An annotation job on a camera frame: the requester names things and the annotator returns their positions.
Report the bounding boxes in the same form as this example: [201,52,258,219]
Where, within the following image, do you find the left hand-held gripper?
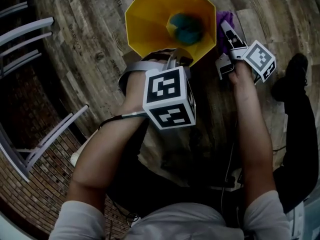
[118,47,197,131]

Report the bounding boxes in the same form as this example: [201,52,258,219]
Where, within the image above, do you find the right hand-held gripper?
[214,20,277,84]

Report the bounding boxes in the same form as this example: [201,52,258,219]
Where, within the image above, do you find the purple cloth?
[215,10,235,55]

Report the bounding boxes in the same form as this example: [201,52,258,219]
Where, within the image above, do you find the yellow octagonal trash bin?
[124,0,217,68]

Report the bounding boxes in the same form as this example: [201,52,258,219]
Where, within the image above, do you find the person's right forearm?
[228,61,278,211]

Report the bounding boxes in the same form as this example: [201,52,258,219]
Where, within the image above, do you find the person's left forearm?
[65,66,161,211]

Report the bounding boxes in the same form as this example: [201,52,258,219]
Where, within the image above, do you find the teal crumpled trash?
[166,12,205,45]

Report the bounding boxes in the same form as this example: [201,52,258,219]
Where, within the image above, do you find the person's black shoe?
[270,52,310,102]

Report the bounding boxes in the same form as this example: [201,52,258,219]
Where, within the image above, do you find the person's black trousers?
[106,83,320,219]

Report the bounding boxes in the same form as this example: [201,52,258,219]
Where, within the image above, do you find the white rounded object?
[70,138,89,167]

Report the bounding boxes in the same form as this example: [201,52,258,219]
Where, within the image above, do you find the grey metal chair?
[0,104,90,184]
[0,1,55,79]

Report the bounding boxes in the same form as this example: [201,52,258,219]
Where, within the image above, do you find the person's white shirt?
[48,189,292,240]

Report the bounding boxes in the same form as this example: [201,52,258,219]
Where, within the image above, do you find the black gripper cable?
[98,110,149,133]

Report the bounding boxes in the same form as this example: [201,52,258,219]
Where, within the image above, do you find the thin gripper cable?
[220,120,240,211]

